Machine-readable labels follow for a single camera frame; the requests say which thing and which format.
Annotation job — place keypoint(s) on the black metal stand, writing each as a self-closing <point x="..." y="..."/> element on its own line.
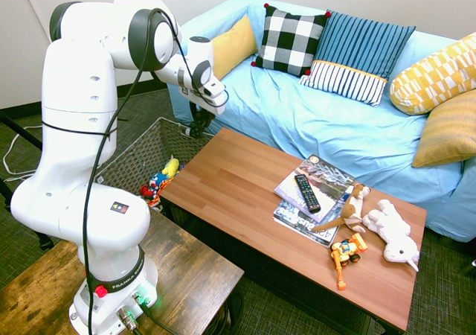
<point x="18" y="129"/>

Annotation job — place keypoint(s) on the orange flame plush lizard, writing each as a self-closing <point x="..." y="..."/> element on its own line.
<point x="156" y="201"/>

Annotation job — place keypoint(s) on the business magazine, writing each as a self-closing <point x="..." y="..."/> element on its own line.
<point x="297" y="223"/>

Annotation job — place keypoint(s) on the white navy striped pillow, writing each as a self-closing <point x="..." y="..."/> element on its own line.
<point x="342" y="82"/>

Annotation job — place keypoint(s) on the orange toy excavator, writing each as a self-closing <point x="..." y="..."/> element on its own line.
<point x="347" y="251"/>

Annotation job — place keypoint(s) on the red-brown wooden coffee table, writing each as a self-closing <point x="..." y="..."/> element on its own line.
<point x="241" y="186"/>

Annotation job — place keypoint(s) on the yellow plush toy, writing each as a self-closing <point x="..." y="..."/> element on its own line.
<point x="171" y="167"/>

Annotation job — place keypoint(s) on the magazine with snowy cover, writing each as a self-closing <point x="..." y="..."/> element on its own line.
<point x="327" y="178"/>

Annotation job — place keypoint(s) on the white plush unicorn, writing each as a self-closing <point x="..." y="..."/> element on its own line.
<point x="394" y="231"/>

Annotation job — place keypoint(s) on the mustard plain pillow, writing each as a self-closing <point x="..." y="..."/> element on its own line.
<point x="232" y="48"/>

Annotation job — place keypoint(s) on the mustard ribbed pillow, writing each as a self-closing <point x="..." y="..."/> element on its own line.
<point x="450" y="130"/>

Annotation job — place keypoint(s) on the light blue covered sofa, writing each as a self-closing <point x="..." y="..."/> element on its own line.
<point x="316" y="119"/>

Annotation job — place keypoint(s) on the black TV remote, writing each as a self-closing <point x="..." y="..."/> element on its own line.
<point x="308" y="193"/>

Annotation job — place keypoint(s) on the black white checked pillow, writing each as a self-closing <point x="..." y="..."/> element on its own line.
<point x="290" y="37"/>

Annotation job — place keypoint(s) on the black gamepad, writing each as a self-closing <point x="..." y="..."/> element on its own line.
<point x="197" y="130"/>

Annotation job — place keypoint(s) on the woven wicker basket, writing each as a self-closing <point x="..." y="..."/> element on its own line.
<point x="148" y="149"/>

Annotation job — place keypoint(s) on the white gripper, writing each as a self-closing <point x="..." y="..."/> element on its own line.
<point x="208" y="102"/>

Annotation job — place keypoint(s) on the blue striped large pillow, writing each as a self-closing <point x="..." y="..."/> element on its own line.
<point x="357" y="41"/>

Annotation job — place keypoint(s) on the yellow white patterned pillow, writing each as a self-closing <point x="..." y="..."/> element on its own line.
<point x="435" y="74"/>

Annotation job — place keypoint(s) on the Captain America plush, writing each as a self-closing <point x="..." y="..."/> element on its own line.
<point x="156" y="184"/>

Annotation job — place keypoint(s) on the brown white plush dog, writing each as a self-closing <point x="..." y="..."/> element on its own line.
<point x="353" y="204"/>

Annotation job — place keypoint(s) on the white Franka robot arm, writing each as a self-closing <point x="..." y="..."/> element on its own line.
<point x="74" y="89"/>

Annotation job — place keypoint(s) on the rustic dark wood table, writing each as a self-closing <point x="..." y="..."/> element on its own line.
<point x="186" y="260"/>

